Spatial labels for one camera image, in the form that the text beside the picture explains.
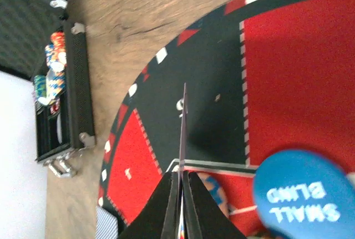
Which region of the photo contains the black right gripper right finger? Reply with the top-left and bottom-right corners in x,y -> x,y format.
182,171 -> 246,239

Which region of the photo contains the blue orange chip stack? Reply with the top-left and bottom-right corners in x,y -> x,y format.
37,43 -> 67,106

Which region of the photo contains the round red black poker mat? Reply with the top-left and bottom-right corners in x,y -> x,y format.
97,0 -> 354,238

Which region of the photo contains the blue small blind button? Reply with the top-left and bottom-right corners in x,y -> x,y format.
252,150 -> 354,238

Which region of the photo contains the red chip stack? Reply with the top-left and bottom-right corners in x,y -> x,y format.
50,32 -> 65,49

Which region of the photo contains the green blue 50 chip stack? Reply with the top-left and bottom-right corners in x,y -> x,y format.
33,75 -> 47,100

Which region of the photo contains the chrome case handle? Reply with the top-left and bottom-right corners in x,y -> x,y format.
45,159 -> 77,179

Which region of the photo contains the blue backed playing card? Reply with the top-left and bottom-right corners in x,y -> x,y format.
176,83 -> 187,238
95,206 -> 119,239

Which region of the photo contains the black poker case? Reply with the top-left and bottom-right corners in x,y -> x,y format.
0,0 -> 97,179

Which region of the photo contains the clear acrylic dealer button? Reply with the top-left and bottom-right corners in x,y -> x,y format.
56,113 -> 63,144

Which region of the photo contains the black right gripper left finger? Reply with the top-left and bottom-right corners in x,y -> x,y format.
119,172 -> 178,239

